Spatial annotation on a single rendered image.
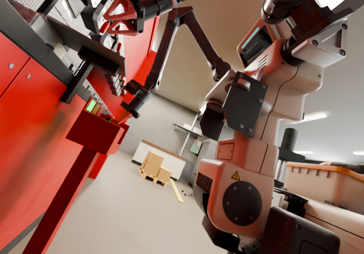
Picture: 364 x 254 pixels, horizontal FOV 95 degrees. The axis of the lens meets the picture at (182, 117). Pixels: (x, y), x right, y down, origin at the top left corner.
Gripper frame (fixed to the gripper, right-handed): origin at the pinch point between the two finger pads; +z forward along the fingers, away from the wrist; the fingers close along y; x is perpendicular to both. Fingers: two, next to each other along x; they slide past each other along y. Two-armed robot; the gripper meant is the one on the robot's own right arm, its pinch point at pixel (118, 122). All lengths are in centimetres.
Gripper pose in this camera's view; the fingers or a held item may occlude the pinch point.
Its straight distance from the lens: 86.3
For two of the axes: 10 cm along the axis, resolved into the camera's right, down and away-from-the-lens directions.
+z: -6.1, 7.5, -2.5
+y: -7.7, -6.4, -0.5
